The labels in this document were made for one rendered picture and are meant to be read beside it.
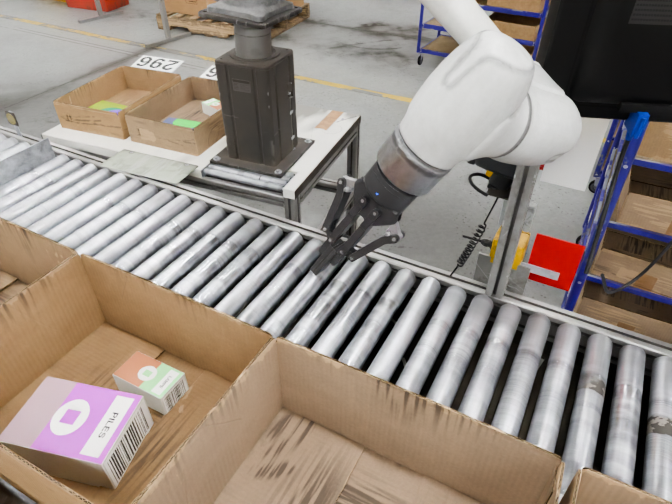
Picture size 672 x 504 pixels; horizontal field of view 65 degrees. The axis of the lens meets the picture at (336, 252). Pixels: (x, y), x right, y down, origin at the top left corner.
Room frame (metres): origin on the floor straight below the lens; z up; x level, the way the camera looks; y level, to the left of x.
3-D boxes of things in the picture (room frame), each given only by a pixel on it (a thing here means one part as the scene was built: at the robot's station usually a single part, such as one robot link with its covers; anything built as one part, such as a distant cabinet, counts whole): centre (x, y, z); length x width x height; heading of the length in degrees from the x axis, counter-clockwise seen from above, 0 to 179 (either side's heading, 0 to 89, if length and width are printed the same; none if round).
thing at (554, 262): (0.90, -0.45, 0.85); 0.16 x 0.01 x 0.13; 62
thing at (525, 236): (0.98, -0.38, 0.84); 0.15 x 0.09 x 0.07; 62
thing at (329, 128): (1.79, 0.48, 0.74); 1.00 x 0.58 x 0.03; 68
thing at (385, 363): (0.74, -0.12, 0.72); 0.52 x 0.05 x 0.05; 152
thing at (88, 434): (0.42, 0.37, 0.92); 0.16 x 0.11 x 0.07; 77
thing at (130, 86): (1.89, 0.80, 0.80); 0.38 x 0.28 x 0.10; 159
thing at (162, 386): (0.52, 0.30, 0.91); 0.10 x 0.06 x 0.05; 62
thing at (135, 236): (1.11, 0.57, 0.72); 0.52 x 0.05 x 0.05; 152
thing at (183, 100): (1.78, 0.51, 0.80); 0.38 x 0.28 x 0.10; 157
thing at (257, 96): (1.58, 0.24, 0.91); 0.26 x 0.26 x 0.33; 68
